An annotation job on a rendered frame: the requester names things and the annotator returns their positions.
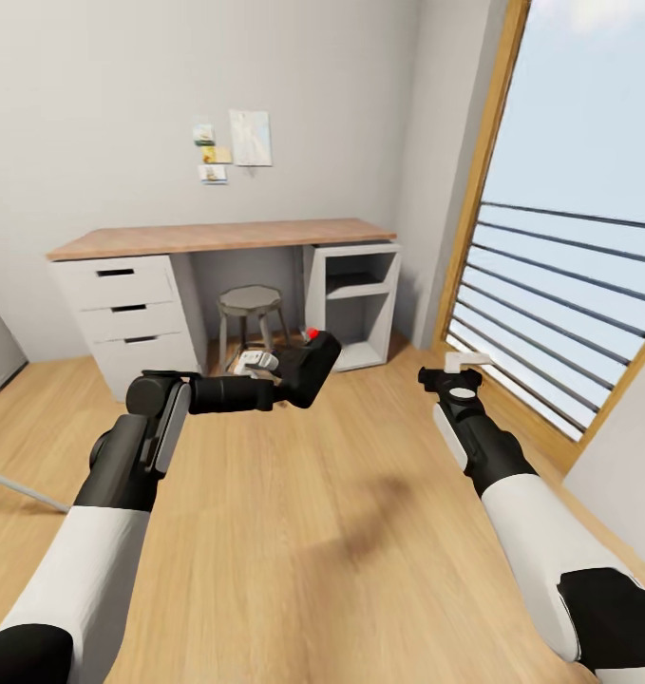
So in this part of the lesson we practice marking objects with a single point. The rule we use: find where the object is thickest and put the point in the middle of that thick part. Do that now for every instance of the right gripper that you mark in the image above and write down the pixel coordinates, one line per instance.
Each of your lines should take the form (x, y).
(434, 379)

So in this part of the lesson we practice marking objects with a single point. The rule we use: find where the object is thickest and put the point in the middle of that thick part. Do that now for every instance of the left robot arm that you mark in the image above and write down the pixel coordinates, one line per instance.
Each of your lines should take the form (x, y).
(68, 625)

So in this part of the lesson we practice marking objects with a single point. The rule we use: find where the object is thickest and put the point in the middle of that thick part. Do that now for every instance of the digital camera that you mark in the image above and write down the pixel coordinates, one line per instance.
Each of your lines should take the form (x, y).
(306, 367)

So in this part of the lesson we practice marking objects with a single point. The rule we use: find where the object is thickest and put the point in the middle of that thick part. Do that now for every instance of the desk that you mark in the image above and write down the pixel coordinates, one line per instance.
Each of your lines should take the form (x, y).
(135, 298)

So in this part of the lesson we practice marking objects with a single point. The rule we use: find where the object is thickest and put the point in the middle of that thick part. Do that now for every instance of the camera tripod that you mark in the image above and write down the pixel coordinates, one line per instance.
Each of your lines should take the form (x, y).
(34, 494)

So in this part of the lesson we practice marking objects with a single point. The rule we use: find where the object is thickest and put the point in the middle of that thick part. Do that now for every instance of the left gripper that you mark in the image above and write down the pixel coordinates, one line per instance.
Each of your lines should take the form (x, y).
(241, 393)

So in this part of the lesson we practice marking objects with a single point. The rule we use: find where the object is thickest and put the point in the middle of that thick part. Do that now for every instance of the fixed window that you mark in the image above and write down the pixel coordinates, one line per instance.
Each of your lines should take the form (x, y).
(547, 270)

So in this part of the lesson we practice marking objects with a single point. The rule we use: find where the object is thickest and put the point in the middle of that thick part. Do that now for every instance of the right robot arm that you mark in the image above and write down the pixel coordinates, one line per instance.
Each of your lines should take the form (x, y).
(588, 606)

